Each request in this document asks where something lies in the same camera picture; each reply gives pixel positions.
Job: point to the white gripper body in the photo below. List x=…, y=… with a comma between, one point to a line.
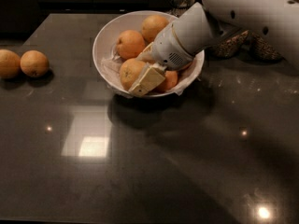
x=168, y=50

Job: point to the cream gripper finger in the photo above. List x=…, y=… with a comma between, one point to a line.
x=151, y=76
x=145, y=55

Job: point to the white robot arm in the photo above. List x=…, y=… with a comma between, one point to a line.
x=210, y=22

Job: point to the orange at bowl front right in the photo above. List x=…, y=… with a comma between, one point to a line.
x=171, y=80

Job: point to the orange at bowl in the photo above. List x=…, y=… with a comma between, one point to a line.
x=129, y=44
x=185, y=66
x=130, y=71
x=153, y=25
x=171, y=80

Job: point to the orange at bowl front left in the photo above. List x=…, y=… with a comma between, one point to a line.
x=130, y=71

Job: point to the orange at bowl back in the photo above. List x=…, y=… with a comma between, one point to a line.
x=153, y=25

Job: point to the white bowl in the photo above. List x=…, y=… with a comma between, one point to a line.
x=108, y=62

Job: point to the middle glass jar with cereal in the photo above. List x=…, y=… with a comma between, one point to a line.
x=229, y=47

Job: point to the glass jar with cereal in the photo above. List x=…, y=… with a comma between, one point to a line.
x=261, y=50
x=229, y=47

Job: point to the right glass jar with cereal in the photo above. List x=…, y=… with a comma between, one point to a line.
x=261, y=50

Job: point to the orange at table far left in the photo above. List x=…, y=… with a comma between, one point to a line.
x=9, y=64

